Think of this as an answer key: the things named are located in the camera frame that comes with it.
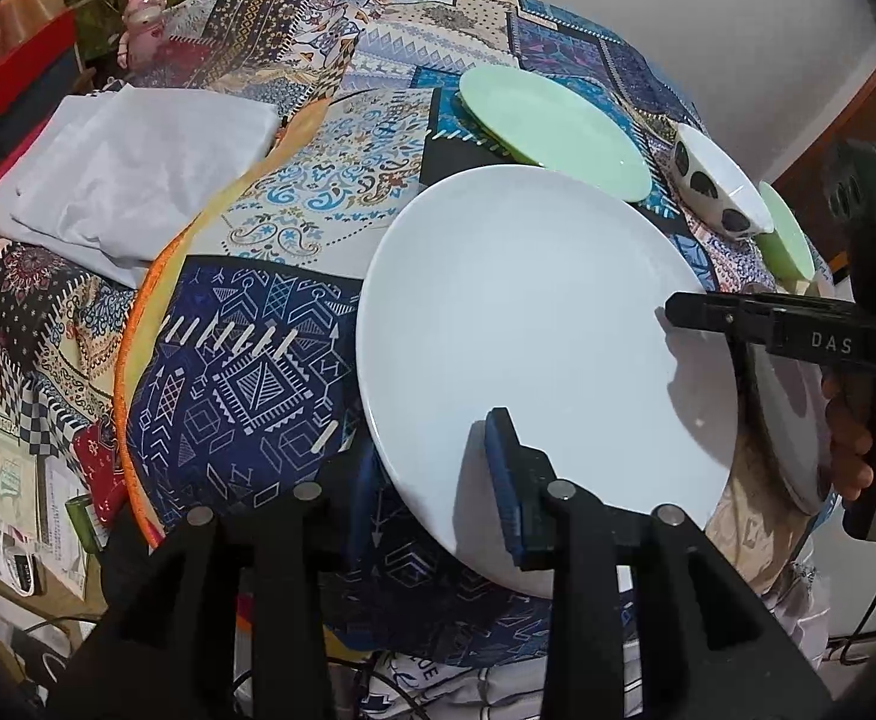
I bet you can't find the mint green bowl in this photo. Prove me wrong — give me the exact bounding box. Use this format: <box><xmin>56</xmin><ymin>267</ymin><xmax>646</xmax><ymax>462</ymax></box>
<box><xmin>755</xmin><ymin>182</ymin><xmax>815</xmax><ymax>281</ymax></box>

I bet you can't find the white bowl with black spots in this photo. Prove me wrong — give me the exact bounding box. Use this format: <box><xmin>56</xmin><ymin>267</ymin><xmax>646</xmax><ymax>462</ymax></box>
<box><xmin>669</xmin><ymin>124</ymin><xmax>773</xmax><ymax>241</ymax></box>

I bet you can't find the white ceramic plate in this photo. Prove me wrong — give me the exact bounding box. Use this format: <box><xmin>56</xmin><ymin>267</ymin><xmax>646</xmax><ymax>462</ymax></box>
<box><xmin>356</xmin><ymin>166</ymin><xmax>737</xmax><ymax>598</ymax></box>

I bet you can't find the dark purple ceramic plate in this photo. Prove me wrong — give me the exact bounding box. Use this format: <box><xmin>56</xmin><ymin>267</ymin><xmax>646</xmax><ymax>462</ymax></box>
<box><xmin>751</xmin><ymin>346</ymin><xmax>830</xmax><ymax>515</ymax></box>

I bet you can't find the person's right hand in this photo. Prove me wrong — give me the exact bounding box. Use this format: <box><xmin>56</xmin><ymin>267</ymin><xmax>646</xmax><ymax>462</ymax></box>
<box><xmin>822</xmin><ymin>374</ymin><xmax>874</xmax><ymax>504</ymax></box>

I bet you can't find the colourful patchwork tablecloth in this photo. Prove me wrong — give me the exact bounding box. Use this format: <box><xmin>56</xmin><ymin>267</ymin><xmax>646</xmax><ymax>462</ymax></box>
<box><xmin>0</xmin><ymin>0</ymin><xmax>837</xmax><ymax>673</ymax></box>

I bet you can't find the dark wooden door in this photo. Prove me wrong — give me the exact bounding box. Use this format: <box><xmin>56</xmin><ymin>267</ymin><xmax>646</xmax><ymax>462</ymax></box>
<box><xmin>770</xmin><ymin>35</ymin><xmax>876</xmax><ymax>200</ymax></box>

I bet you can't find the mint green plate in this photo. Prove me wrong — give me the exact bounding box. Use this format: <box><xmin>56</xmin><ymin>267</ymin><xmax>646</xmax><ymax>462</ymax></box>
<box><xmin>459</xmin><ymin>65</ymin><xmax>653</xmax><ymax>203</ymax></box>

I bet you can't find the white folded cloth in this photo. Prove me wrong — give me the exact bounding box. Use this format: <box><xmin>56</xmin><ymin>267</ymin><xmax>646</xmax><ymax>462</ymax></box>
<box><xmin>0</xmin><ymin>86</ymin><xmax>280</xmax><ymax>288</ymax></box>

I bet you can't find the pink rabbit figurine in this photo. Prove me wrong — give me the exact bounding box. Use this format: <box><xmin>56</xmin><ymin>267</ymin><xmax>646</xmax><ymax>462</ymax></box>
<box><xmin>118</xmin><ymin>0</ymin><xmax>168</xmax><ymax>71</ymax></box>

